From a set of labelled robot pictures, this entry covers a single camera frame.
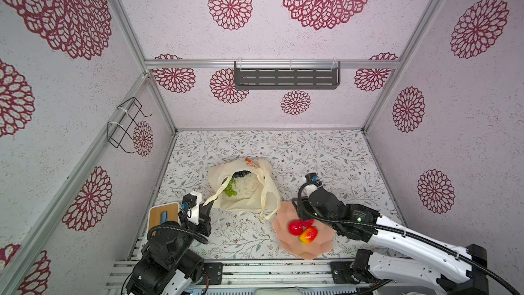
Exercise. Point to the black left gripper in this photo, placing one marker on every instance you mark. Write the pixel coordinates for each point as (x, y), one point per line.
(204, 218)

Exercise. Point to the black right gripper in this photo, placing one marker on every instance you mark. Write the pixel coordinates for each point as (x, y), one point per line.
(306, 207)

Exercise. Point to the red yellow mango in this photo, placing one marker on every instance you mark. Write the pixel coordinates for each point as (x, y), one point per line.
(308, 235)

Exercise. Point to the cream plastic bag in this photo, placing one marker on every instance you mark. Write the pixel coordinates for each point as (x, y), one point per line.
(256, 192)

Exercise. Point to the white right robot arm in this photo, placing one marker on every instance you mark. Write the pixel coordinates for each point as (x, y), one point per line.
(425, 262)

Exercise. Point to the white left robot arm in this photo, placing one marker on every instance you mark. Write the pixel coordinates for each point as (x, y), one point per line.
(167, 265)

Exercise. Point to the pink scalloped bowl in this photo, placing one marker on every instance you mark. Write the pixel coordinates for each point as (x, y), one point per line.
(291, 244)

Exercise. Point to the green grape bunch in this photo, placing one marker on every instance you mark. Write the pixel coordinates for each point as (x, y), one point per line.
(230, 189)

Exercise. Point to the white wooden-top box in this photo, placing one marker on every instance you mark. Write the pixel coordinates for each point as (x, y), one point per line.
(161, 214)

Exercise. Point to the dark purple grape bunch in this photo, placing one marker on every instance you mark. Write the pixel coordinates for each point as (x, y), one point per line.
(241, 174)

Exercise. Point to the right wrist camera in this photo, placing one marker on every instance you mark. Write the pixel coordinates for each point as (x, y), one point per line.
(313, 182)

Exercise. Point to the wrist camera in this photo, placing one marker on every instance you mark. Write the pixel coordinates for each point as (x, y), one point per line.
(189, 209)
(313, 182)

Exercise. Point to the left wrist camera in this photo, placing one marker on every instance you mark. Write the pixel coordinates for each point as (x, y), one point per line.
(189, 209)

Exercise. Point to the black wire wall rack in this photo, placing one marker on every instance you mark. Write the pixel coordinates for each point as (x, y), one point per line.
(132, 133)

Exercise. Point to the grey wall shelf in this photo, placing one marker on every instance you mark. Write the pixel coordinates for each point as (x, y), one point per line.
(286, 78)

